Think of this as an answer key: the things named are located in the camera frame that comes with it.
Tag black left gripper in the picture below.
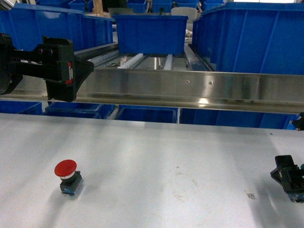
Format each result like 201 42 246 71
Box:
0 33 94 102

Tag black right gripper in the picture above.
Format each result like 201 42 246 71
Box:
270 155 304 194

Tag green push button switch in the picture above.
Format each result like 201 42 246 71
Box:
288 164 304 203

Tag red mushroom push button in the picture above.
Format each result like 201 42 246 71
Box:
54 160 84 199

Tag blue bin centre upper shelf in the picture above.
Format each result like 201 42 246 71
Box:
114 14 188 55

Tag large blue bin left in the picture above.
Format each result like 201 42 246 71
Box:
0 3 113 51

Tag large blue bin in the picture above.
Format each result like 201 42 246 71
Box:
0 3 113 51
192 2 304 75

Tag large blue bin right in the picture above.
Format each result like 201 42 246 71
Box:
192 2 304 75

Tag blue bin under rail left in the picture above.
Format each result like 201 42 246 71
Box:
0 100 43 115

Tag blue bin under rail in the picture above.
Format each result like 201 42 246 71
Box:
180 108 298 130
0 100 43 115
116 107 177 124

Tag blue bin under rail right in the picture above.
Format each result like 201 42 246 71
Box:
180 108 298 130

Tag stainless steel shelf rail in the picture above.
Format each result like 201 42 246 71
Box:
0 68 304 115

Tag blue bin under rail centre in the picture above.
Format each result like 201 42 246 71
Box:
116 107 177 124

